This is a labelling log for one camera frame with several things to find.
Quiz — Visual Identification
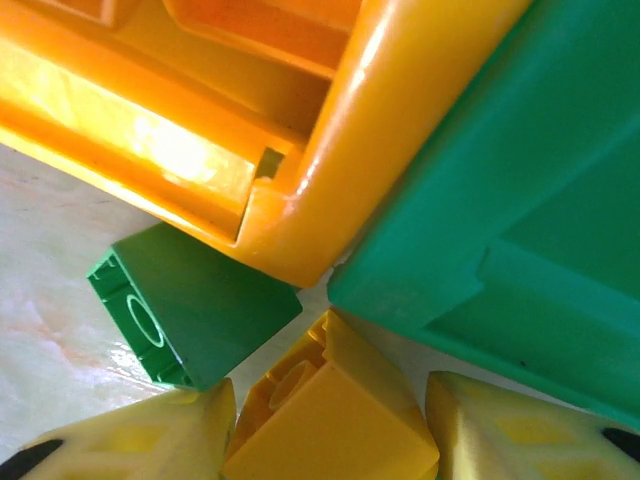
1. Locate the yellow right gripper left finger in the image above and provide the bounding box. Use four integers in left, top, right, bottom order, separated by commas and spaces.
0, 378, 237, 480

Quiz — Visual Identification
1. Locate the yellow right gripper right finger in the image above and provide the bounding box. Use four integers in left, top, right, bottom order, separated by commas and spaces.
424, 370, 640, 480

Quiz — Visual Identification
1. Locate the yellow lego brick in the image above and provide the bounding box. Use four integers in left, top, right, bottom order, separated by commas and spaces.
222, 308, 441, 480

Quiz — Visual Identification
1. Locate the green lego brick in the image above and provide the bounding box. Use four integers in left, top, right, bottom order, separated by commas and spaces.
85, 222, 304, 393

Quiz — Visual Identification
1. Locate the green plastic bin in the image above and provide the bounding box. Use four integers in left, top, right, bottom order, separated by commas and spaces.
327, 0, 640, 434

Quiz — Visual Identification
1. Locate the yellow plastic bin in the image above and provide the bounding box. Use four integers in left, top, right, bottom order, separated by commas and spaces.
0, 0, 534, 289

